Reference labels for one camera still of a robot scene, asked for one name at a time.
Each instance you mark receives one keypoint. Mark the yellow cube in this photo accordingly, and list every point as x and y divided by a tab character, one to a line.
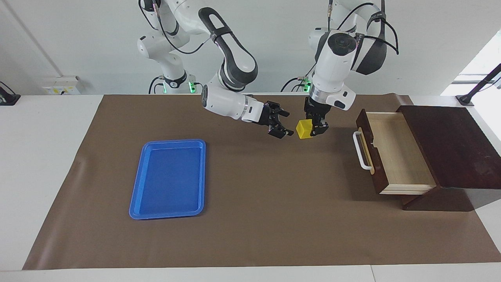
304	130

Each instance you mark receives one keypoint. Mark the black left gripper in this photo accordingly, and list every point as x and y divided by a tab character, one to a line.
316	110

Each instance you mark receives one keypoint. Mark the blue plastic tray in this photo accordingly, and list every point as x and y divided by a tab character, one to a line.
168	184

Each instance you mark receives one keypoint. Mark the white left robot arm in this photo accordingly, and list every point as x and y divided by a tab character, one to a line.
336	66

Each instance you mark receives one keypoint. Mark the brown table mat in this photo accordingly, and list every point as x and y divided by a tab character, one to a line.
274	219

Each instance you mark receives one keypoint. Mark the dark wooden drawer cabinet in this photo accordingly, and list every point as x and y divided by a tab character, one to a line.
458	149

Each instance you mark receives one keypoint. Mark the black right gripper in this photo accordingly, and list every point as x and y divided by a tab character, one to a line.
267	113

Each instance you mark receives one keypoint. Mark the white wall socket box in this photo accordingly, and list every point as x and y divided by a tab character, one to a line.
62	86

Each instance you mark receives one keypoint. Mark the black table clamp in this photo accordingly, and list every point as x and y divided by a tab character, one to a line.
8	98

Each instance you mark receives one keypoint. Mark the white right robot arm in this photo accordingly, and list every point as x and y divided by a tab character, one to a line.
235	58

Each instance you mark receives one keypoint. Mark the black camera stand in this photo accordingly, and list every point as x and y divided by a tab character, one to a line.
479	84

